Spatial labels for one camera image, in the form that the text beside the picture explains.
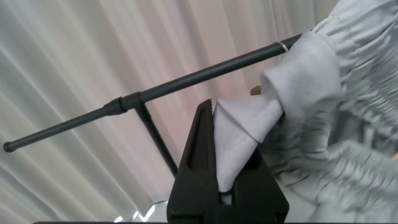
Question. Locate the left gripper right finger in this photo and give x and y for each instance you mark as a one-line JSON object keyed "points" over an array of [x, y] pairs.
{"points": [[258, 196]]}

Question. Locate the black clothes rack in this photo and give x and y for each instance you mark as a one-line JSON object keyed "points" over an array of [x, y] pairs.
{"points": [[186, 81]]}

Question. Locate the pale grey garment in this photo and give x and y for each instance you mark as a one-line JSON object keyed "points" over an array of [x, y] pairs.
{"points": [[311, 93]]}

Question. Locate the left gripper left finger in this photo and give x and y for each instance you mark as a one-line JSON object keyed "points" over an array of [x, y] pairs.
{"points": [[196, 186]]}

